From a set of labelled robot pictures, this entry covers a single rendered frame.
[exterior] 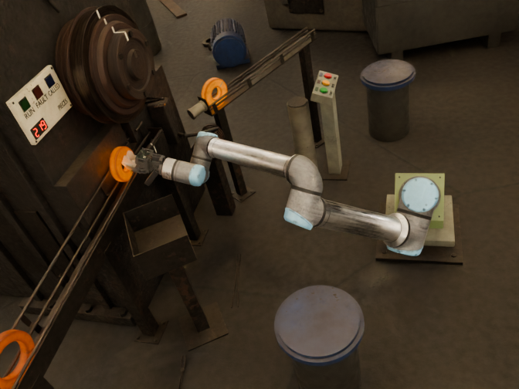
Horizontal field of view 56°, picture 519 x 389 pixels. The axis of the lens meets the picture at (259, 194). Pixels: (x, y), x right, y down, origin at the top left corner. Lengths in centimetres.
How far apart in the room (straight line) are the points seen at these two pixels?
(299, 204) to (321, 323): 43
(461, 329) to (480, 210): 74
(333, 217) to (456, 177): 123
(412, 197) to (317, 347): 81
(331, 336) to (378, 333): 54
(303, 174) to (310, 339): 58
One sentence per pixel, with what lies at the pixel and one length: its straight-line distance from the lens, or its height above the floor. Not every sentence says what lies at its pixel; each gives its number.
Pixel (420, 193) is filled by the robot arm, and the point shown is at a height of 45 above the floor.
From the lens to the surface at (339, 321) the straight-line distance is 179.
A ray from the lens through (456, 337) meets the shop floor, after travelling 228.
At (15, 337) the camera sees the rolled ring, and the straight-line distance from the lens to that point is 180.
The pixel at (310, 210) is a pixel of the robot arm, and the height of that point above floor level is 68.
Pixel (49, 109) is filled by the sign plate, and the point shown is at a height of 112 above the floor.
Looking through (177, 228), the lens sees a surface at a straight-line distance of 200.
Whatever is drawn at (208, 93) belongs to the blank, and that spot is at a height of 74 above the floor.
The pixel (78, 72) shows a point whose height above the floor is 120.
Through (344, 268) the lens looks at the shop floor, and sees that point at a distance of 248.
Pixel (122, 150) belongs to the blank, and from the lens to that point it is 219.
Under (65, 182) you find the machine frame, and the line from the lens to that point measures 203.
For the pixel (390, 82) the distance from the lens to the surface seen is 299.
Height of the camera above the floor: 191
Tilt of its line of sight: 40 degrees down
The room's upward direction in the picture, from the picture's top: 14 degrees counter-clockwise
